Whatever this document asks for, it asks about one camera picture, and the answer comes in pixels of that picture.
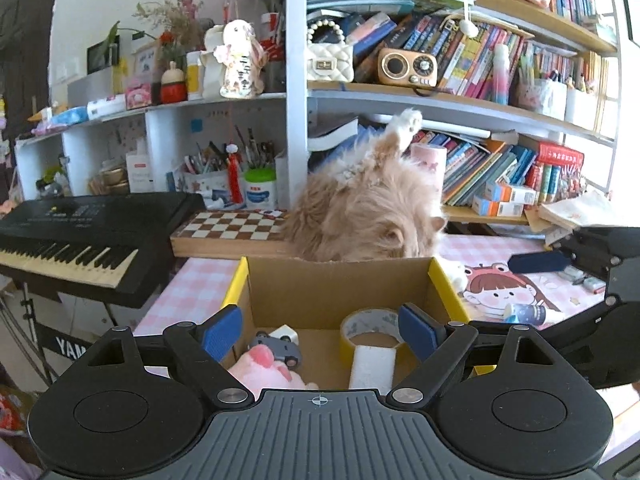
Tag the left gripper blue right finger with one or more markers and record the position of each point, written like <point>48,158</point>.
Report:
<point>442,351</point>

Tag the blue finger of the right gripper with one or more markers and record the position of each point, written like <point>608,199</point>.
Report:
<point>538,262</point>

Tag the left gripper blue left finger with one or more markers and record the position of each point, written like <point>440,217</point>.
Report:
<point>198,351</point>

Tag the dark blue spray bottle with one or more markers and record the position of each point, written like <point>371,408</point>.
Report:
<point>530,314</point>

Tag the pink plush pig toy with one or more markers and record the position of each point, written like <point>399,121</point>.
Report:
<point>258,370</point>

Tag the white staples box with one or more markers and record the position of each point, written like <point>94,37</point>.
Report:
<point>373,368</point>

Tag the yellow tape roll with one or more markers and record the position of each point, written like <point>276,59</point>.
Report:
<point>369,327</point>

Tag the grey purple toy truck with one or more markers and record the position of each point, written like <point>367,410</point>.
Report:
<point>283,348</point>

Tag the white power adapter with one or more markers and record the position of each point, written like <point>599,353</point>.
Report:
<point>285,332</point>

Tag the pink checkered tablecloth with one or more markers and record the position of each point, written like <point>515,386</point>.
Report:
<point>198,289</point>

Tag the stack of papers and books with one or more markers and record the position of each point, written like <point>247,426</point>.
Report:
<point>557,220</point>

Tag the orange white medicine box lower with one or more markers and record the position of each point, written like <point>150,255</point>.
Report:
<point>488,208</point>

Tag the orange white medicine box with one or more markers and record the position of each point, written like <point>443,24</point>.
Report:
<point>488,208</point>
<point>506,193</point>

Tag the orange white medicine box upper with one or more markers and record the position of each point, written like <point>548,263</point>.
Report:
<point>506,193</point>

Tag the yellow cardboard box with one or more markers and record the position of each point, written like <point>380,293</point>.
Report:
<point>314,298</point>

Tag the red box on books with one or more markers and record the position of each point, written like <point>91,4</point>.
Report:
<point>558,155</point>

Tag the wooden chess board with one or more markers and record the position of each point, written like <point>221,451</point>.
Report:
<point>232,234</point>

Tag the black electronic keyboard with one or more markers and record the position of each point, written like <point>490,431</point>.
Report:
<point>114,249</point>

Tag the pink cartoon cup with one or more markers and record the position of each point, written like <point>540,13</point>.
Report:
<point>433,160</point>

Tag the orange fluffy cat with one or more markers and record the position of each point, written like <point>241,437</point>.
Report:
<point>369,202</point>

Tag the white green lid jar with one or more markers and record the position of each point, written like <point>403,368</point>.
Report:
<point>261,188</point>

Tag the white wooden bookshelf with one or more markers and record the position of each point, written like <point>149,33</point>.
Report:
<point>290,119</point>

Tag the retro wooden radio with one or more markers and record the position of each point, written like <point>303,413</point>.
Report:
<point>405,68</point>

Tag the red round doll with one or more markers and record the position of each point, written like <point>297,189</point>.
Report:
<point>173,85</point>

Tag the white quilted handbag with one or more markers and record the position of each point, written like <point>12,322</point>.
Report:
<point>328,62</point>

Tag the rabbit figurine doll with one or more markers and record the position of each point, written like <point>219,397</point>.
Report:
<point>243,59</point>

